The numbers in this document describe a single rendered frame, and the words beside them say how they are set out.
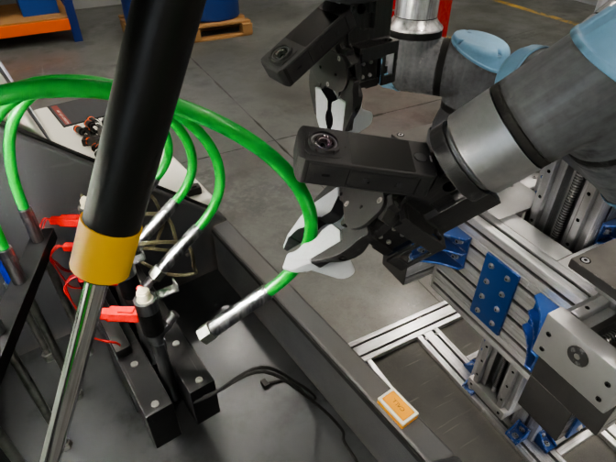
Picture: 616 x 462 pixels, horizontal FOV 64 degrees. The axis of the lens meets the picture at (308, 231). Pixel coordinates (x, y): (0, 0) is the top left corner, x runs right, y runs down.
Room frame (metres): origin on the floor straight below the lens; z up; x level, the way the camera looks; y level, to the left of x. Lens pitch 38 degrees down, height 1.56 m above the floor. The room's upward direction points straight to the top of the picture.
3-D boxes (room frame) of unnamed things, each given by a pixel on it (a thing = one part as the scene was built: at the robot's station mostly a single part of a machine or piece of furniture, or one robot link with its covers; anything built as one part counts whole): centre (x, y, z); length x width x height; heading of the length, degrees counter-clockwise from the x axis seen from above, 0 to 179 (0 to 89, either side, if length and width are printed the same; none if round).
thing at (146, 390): (0.52, 0.27, 0.91); 0.34 x 0.10 x 0.15; 36
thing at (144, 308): (0.43, 0.19, 1.03); 0.05 x 0.03 x 0.21; 126
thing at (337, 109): (0.59, -0.06, 1.28); 0.06 x 0.03 x 0.09; 125
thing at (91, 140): (1.10, 0.51, 1.01); 0.23 x 0.11 x 0.06; 36
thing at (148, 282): (0.49, 0.24, 1.03); 0.05 x 0.03 x 0.21; 126
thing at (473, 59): (0.99, -0.34, 1.20); 0.13 x 0.12 x 0.14; 68
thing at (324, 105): (0.62, -0.04, 1.28); 0.06 x 0.03 x 0.09; 125
